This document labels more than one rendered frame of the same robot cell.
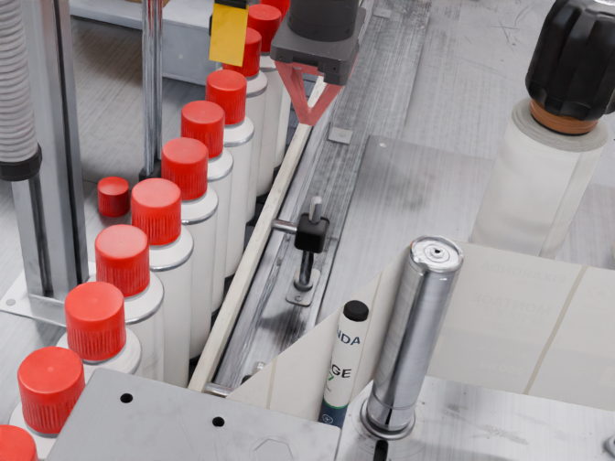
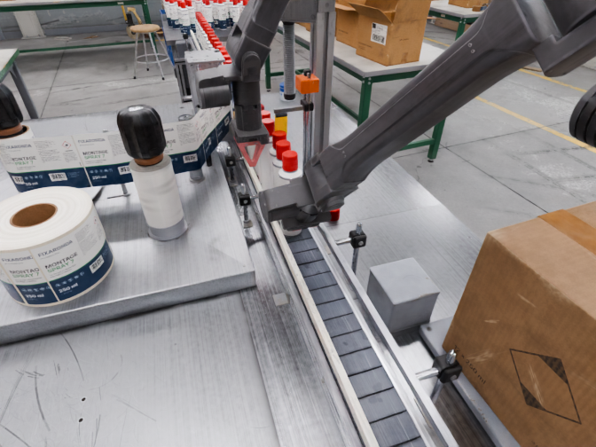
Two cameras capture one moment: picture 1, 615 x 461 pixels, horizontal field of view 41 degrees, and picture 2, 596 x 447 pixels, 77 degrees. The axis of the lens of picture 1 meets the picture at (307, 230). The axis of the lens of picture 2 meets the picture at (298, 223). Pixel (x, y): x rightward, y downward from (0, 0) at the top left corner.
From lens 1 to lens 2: 1.41 m
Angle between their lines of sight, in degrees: 99
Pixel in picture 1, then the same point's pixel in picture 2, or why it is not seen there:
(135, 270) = not seen: hidden behind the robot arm
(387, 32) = not seen: outside the picture
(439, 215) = (201, 240)
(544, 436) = not seen: hidden behind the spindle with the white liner
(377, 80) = (291, 371)
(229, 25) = (280, 122)
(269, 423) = (198, 60)
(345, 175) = (262, 275)
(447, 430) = (179, 182)
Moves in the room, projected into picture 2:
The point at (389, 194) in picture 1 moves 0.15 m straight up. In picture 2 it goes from (227, 240) to (219, 185)
